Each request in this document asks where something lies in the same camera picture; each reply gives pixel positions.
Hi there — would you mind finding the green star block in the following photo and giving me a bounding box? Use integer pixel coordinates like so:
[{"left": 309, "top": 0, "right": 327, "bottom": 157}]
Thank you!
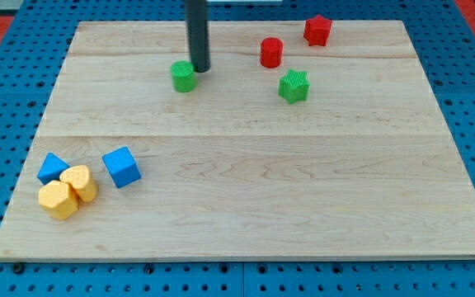
[{"left": 278, "top": 68, "right": 310, "bottom": 105}]

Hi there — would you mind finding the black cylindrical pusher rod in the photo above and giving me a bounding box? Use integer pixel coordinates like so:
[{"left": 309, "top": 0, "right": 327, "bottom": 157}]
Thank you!
[{"left": 184, "top": 0, "right": 210, "bottom": 73}]

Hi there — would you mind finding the yellow hexagon block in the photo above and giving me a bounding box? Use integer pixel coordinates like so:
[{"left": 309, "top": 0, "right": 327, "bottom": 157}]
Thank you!
[{"left": 38, "top": 181, "right": 78, "bottom": 220}]

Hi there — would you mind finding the blue cube block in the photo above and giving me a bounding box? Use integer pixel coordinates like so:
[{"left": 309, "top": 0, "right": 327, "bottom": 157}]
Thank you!
[{"left": 101, "top": 147, "right": 141, "bottom": 188}]

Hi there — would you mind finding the red star block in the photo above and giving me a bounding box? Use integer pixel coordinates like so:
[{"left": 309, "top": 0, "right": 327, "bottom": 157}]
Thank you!
[{"left": 303, "top": 14, "right": 333, "bottom": 47}]

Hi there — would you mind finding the blue triangle block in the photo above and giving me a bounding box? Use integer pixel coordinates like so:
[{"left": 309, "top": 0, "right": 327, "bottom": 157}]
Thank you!
[{"left": 37, "top": 153, "right": 69, "bottom": 185}]

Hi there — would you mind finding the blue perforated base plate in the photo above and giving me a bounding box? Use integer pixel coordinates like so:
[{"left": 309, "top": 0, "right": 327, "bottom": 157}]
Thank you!
[{"left": 0, "top": 0, "right": 475, "bottom": 296}]

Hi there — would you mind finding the red cylinder block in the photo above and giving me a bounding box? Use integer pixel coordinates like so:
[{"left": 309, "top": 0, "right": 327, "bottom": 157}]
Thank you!
[{"left": 260, "top": 37, "right": 284, "bottom": 68}]

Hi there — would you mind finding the yellow heart block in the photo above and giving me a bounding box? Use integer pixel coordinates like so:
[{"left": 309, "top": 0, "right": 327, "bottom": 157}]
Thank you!
[{"left": 59, "top": 165, "right": 98, "bottom": 202}]

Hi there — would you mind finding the green cylinder block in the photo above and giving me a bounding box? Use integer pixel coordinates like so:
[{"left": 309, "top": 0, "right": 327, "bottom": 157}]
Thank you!
[{"left": 170, "top": 60, "right": 197, "bottom": 92}]

